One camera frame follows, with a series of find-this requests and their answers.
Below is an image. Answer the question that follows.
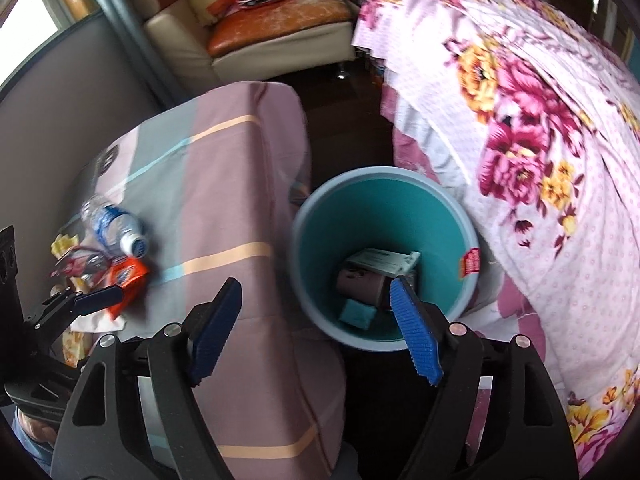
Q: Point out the orange seat cushion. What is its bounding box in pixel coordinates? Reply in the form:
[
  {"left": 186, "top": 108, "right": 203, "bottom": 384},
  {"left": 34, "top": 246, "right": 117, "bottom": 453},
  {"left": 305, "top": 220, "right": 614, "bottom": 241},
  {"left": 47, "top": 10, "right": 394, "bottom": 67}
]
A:
[{"left": 207, "top": 0, "right": 354, "bottom": 59}]

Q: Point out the small teal packet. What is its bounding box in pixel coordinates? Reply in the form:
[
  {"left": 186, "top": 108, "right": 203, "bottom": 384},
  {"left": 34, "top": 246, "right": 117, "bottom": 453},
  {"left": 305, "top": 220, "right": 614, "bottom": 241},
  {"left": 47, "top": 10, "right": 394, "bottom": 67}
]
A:
[{"left": 340, "top": 300, "right": 375, "bottom": 330}]

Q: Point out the white crumpled paper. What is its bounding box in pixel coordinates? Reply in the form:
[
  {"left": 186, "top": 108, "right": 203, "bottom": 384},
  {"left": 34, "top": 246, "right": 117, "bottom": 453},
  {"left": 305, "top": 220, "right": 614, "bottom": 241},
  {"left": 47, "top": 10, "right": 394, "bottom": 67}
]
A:
[{"left": 69, "top": 305, "right": 129, "bottom": 334}]

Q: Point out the white paper carton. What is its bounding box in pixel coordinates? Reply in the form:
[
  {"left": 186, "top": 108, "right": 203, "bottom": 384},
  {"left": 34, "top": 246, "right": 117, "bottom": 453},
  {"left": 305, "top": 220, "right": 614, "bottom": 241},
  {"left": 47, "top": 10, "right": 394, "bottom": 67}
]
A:
[{"left": 345, "top": 248, "right": 421, "bottom": 282}]

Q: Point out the pink silver snack wrapper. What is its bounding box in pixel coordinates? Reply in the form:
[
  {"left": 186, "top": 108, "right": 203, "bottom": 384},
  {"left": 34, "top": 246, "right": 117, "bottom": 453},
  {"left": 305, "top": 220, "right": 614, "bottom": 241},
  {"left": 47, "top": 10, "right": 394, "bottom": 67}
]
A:
[{"left": 50, "top": 246, "right": 114, "bottom": 282}]

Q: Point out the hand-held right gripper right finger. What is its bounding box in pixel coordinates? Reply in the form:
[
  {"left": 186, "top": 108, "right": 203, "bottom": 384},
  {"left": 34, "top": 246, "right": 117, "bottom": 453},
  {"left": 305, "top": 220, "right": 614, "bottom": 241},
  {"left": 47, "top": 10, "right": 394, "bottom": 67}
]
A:
[{"left": 389, "top": 275, "right": 581, "bottom": 480}]

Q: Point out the grey blue curtain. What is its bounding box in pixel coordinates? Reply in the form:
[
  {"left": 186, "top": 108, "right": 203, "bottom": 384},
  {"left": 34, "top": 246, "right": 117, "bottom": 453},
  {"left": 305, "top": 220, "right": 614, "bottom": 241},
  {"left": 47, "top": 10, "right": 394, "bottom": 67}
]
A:
[{"left": 65, "top": 0, "right": 192, "bottom": 107}]

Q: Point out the person's denim clothing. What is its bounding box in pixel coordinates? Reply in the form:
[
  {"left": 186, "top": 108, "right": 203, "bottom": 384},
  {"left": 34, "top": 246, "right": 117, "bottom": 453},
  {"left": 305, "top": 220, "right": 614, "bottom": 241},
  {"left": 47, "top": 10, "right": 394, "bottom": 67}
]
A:
[{"left": 12, "top": 442, "right": 56, "bottom": 478}]

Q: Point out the window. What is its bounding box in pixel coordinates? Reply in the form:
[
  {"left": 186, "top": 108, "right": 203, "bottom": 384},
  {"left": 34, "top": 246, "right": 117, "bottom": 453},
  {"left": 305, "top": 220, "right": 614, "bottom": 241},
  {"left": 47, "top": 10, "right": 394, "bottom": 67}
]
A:
[{"left": 0, "top": 0, "right": 101, "bottom": 88}]

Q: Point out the blue plastic bin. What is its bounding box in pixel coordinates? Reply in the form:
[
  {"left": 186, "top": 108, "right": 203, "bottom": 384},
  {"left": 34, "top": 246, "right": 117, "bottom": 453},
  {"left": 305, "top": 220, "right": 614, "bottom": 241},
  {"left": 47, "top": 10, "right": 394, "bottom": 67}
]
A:
[{"left": 289, "top": 165, "right": 482, "bottom": 352}]

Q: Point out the yellow snack wrapper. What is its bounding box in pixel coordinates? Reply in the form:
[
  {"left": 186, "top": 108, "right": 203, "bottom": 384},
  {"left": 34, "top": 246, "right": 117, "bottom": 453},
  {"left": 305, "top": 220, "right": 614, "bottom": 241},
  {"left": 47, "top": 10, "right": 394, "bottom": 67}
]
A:
[{"left": 50, "top": 233, "right": 77, "bottom": 257}]

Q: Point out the person's left hand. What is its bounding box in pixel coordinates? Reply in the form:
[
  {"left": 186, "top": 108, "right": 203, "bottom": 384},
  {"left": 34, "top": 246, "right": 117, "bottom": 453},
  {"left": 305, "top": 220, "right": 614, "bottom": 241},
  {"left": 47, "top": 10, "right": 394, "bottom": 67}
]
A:
[{"left": 15, "top": 406, "right": 62, "bottom": 448}]

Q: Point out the clear plastic water bottle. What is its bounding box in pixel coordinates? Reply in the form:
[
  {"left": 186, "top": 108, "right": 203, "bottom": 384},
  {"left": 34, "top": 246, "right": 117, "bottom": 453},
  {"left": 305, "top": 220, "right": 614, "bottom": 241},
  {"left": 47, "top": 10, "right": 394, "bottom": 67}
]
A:
[{"left": 80, "top": 195, "right": 151, "bottom": 259}]

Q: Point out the checked pastel tablecloth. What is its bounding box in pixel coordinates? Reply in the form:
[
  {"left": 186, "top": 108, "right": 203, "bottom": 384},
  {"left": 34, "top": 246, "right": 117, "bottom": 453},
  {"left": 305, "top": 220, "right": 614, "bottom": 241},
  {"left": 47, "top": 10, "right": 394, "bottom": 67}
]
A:
[{"left": 50, "top": 81, "right": 349, "bottom": 476}]

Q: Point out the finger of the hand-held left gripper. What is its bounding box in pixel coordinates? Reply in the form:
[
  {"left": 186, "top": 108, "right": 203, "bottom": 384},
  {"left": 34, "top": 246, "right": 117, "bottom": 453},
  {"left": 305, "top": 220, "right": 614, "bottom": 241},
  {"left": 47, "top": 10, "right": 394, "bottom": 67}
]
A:
[{"left": 73, "top": 284, "right": 126, "bottom": 313}]

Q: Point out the pink floral blanket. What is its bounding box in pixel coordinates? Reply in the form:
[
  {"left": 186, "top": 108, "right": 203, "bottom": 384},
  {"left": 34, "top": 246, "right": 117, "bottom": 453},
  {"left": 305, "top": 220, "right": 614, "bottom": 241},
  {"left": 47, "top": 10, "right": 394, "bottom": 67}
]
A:
[{"left": 352, "top": 0, "right": 640, "bottom": 480}]

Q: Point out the cream leather sofa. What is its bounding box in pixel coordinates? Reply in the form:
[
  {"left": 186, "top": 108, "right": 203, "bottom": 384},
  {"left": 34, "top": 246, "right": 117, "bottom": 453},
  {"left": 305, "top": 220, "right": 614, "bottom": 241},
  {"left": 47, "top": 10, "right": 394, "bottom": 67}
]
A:
[{"left": 131, "top": 0, "right": 359, "bottom": 82}]

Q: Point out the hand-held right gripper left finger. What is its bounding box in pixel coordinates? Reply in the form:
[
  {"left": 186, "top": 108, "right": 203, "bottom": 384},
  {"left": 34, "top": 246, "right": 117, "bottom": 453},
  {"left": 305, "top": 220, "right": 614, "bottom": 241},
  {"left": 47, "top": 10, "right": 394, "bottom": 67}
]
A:
[{"left": 50, "top": 276, "right": 244, "bottom": 480}]

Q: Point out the orange snack packet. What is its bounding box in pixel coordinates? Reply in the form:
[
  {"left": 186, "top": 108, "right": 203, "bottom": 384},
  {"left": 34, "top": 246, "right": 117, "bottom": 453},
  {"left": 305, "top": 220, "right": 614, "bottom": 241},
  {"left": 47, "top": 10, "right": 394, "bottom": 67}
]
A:
[{"left": 102, "top": 255, "right": 150, "bottom": 319}]

